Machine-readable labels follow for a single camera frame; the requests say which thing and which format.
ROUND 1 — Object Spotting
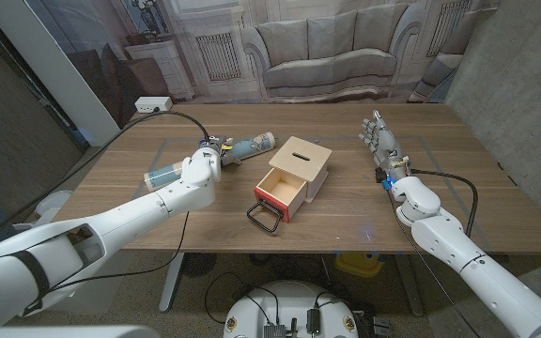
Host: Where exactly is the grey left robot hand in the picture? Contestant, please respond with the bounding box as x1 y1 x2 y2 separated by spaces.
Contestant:
198 134 243 166

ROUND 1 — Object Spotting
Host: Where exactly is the grey table leg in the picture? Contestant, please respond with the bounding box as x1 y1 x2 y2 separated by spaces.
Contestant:
394 253 425 318

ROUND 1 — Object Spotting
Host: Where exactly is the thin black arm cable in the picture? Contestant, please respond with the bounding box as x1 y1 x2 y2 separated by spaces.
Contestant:
385 187 483 338
21 210 191 315

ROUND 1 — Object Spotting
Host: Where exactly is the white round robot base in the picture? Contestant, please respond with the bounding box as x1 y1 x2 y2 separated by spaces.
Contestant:
223 280 360 338

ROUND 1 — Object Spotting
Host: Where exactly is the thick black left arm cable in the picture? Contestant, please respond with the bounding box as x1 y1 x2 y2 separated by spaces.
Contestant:
0 110 211 250

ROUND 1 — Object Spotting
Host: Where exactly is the white table leg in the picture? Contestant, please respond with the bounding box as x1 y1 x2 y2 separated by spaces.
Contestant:
158 252 186 314

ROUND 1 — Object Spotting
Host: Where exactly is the white robot torso edge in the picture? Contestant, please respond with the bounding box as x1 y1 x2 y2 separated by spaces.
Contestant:
0 325 160 338

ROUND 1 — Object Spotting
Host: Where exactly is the printed living room backdrop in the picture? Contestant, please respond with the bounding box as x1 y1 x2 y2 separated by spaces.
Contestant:
25 0 502 131

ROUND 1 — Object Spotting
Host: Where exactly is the white power strip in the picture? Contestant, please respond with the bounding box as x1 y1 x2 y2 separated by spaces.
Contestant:
133 95 174 114

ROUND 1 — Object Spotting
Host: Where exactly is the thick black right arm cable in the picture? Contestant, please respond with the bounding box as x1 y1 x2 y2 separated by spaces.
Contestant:
410 168 480 238

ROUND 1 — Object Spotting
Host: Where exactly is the black wire drawer handle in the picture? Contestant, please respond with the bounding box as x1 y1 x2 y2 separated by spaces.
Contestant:
246 199 285 235

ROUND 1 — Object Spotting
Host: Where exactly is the wooden box with slot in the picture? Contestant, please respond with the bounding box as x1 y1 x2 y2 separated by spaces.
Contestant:
269 135 333 204

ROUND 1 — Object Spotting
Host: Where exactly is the blue world map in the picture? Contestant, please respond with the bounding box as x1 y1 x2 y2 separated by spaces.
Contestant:
143 131 276 192

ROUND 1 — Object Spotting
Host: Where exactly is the yellow object under table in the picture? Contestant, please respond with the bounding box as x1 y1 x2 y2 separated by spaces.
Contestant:
334 252 384 278

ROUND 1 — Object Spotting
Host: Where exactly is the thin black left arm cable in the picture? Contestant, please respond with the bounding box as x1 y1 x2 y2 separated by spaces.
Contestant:
21 210 191 315

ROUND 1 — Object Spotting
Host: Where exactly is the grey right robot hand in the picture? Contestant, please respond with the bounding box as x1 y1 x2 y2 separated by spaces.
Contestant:
358 110 409 167

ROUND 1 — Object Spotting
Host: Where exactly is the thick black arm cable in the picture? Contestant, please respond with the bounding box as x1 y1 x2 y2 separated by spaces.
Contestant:
410 168 480 238
0 110 211 250

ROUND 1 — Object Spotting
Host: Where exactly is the wooden drawer with red front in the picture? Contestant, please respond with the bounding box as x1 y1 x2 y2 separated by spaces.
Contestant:
254 167 308 223

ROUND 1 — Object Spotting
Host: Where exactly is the black round floor fan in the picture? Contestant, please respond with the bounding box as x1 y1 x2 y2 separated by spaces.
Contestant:
180 252 219 279

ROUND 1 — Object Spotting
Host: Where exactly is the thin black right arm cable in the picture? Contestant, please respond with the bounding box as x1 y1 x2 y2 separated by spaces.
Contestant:
385 187 483 338

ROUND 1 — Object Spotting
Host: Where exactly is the white round floor object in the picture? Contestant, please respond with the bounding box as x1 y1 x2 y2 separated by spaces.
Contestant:
33 189 74 218

